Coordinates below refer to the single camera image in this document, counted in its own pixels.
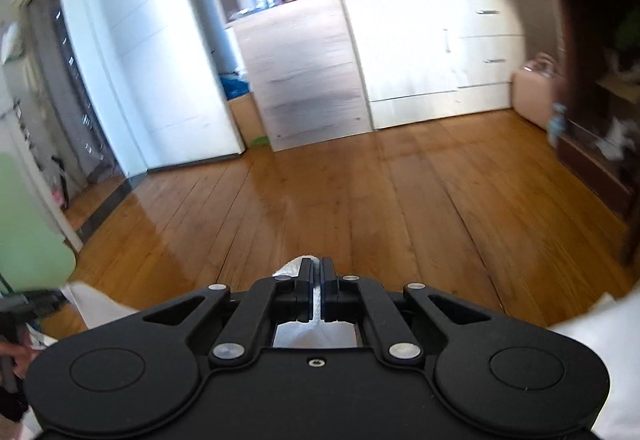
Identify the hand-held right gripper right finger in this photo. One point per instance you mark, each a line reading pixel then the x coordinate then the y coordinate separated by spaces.
pixel 331 292

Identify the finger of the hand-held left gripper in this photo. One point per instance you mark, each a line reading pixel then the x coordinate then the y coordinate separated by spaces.
pixel 50 302

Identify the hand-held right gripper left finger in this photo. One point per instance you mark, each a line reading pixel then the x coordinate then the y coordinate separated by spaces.
pixel 302 292

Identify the white robe with green trim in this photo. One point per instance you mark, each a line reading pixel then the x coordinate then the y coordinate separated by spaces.
pixel 310 335

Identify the person's left hand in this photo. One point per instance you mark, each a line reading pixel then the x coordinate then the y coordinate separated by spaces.
pixel 17 360

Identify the light green panel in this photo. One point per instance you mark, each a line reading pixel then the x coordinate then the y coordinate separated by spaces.
pixel 30 220

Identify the small green object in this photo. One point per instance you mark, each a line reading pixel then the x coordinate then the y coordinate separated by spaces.
pixel 260 140

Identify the large cardboard box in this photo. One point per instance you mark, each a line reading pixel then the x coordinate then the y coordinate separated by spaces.
pixel 246 120

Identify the blue plastic bag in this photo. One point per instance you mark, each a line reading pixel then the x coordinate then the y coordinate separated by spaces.
pixel 234 85

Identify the light wood shelf unit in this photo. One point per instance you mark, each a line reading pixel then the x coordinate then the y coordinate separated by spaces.
pixel 300 60

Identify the white drawer cabinet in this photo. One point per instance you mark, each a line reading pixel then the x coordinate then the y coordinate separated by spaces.
pixel 425 60

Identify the white door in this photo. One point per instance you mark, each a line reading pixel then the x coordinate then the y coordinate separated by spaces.
pixel 150 70

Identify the pink bag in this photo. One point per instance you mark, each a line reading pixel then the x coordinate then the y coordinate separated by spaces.
pixel 535 90

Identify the dark wooden desk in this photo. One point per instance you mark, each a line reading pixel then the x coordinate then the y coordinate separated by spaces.
pixel 580 20

